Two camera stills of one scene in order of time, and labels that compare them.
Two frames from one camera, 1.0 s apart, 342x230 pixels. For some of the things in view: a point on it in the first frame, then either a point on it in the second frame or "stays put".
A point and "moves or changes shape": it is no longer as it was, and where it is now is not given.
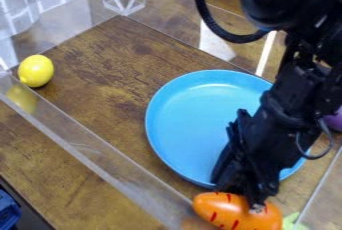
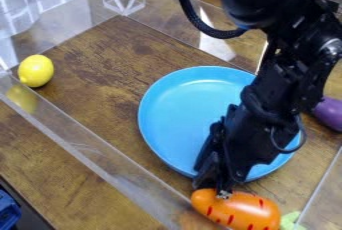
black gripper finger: x=256 y=193 to x=224 y=178
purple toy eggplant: x=334 y=120 stays put
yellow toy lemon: x=34 y=70 stays put
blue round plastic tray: x=188 y=117 moves or changes shape
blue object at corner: x=9 y=211 stays put
